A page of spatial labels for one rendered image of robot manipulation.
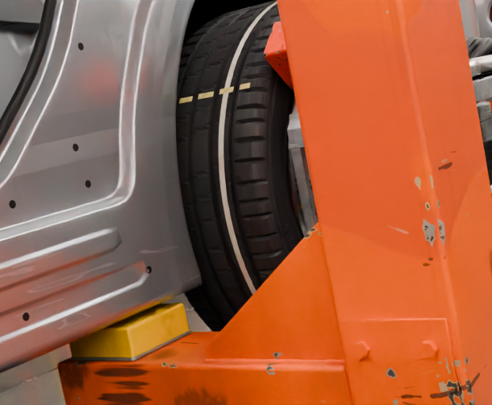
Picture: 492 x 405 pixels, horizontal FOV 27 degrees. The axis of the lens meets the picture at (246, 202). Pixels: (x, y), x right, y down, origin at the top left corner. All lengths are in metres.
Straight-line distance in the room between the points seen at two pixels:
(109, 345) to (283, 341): 0.31
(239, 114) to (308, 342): 0.43
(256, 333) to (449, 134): 0.38
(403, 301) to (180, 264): 0.48
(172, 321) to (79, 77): 0.39
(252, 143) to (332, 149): 0.37
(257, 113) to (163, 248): 0.25
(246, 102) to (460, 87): 0.44
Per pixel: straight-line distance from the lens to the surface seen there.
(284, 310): 1.31
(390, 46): 1.14
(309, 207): 1.55
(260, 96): 1.56
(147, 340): 1.51
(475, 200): 1.24
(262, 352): 1.35
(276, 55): 1.54
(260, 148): 1.54
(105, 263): 1.45
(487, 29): 4.24
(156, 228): 1.53
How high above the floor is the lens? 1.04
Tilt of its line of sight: 6 degrees down
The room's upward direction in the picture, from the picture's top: 11 degrees counter-clockwise
